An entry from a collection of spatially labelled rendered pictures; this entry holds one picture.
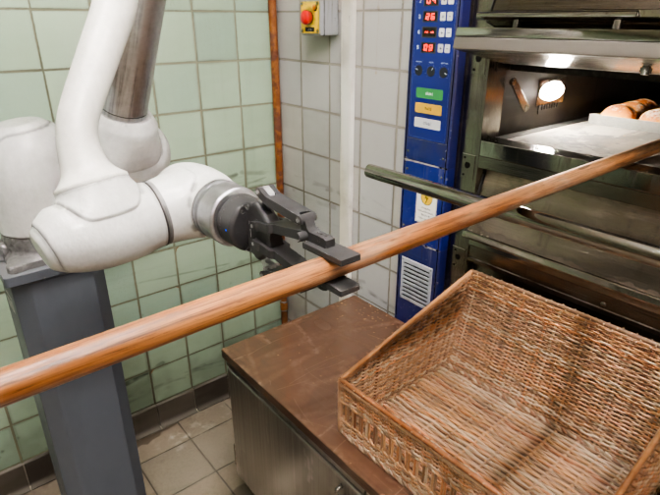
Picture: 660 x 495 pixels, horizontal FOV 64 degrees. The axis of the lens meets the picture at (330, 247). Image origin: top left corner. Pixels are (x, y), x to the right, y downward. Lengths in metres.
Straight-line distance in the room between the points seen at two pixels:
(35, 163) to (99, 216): 0.42
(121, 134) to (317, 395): 0.77
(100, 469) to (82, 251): 0.84
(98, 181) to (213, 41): 1.18
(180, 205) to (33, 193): 0.44
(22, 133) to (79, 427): 0.67
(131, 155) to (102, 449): 0.71
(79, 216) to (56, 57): 1.01
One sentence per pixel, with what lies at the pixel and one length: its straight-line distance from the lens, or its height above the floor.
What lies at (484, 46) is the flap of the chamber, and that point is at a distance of 1.19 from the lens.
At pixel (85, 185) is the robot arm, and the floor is 1.25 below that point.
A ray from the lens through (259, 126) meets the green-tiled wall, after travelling 2.01.
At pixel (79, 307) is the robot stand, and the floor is 0.89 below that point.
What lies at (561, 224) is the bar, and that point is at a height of 1.17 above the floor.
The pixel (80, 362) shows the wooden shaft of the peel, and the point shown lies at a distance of 0.49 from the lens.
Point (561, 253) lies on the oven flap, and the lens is 1.31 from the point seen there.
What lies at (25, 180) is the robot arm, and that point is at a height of 1.18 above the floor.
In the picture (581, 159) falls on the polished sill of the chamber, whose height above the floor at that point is 1.18.
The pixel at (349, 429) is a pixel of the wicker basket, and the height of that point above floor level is 0.61.
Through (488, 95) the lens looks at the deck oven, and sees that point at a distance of 1.38.
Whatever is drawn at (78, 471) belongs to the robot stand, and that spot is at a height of 0.47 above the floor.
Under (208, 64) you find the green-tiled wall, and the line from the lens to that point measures 1.89.
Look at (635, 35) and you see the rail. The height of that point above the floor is 1.43.
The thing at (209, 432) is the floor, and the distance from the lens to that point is 2.20.
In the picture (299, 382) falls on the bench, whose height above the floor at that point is 0.58.
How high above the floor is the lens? 1.46
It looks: 23 degrees down
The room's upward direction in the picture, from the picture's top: straight up
